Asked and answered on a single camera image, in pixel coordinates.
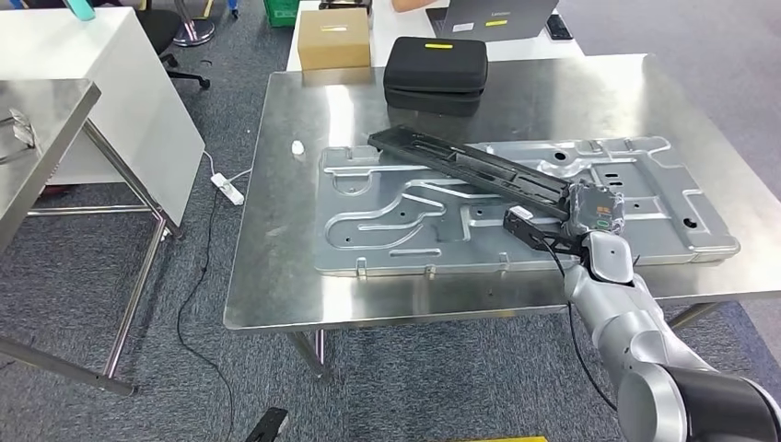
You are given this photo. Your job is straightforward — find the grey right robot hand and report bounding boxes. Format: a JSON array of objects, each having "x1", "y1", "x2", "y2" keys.
[{"x1": 564, "y1": 180, "x2": 626, "y2": 239}]

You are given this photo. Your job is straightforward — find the long black plastic part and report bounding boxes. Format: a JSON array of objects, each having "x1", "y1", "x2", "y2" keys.
[{"x1": 367, "y1": 124, "x2": 575, "y2": 221}]

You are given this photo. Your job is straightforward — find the stainless steel workbench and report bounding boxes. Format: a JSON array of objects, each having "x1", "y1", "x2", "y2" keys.
[{"x1": 222, "y1": 53, "x2": 781, "y2": 379}]

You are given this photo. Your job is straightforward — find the black phone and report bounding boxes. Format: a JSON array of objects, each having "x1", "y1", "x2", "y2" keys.
[{"x1": 544, "y1": 13, "x2": 575, "y2": 42}]

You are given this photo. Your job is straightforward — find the stamped sheet metal panel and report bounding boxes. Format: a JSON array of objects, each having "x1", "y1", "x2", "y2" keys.
[{"x1": 312, "y1": 134, "x2": 741, "y2": 279}]

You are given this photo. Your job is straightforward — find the black zipper case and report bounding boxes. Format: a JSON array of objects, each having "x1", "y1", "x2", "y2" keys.
[{"x1": 382, "y1": 36, "x2": 489, "y2": 118}]

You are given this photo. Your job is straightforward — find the grey laptop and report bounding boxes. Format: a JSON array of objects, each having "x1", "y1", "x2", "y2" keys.
[{"x1": 426, "y1": 0, "x2": 559, "y2": 42}]

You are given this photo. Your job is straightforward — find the white table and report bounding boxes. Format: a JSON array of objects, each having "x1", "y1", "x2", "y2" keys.
[{"x1": 285, "y1": 0, "x2": 586, "y2": 73}]

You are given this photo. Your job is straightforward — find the brown cardboard box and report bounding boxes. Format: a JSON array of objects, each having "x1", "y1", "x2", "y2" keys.
[{"x1": 297, "y1": 6, "x2": 372, "y2": 71}]

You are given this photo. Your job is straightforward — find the white power strip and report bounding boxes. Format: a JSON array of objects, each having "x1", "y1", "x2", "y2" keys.
[{"x1": 210, "y1": 172, "x2": 245, "y2": 207}]

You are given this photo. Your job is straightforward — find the green crate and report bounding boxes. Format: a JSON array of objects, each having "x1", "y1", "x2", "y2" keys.
[{"x1": 263, "y1": 0, "x2": 301, "y2": 29}]

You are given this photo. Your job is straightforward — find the chrome round base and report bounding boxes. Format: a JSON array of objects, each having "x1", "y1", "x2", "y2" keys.
[{"x1": 172, "y1": 0, "x2": 216, "y2": 48}]

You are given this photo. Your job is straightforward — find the black office chair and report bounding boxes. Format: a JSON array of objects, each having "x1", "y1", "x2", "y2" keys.
[{"x1": 134, "y1": 8, "x2": 212, "y2": 91}]

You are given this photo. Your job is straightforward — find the teal bottle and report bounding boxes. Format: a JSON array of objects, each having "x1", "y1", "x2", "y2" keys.
[{"x1": 63, "y1": 0, "x2": 97, "y2": 22}]

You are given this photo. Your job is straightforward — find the stainless steel side table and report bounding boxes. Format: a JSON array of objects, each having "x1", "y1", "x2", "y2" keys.
[{"x1": 0, "y1": 77, "x2": 184, "y2": 398}]

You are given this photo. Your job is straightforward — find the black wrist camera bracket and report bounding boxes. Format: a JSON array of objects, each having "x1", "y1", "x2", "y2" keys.
[{"x1": 502, "y1": 208, "x2": 590, "y2": 254}]

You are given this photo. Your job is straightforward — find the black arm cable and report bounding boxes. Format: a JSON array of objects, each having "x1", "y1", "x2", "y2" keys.
[{"x1": 540, "y1": 240, "x2": 619, "y2": 413}]

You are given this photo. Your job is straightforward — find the black robot bracket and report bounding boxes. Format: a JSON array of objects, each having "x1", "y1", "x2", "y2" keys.
[{"x1": 243, "y1": 407, "x2": 290, "y2": 442}]

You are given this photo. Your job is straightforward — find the black floor cable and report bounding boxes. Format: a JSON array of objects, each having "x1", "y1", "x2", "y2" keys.
[{"x1": 175, "y1": 192, "x2": 236, "y2": 442}]

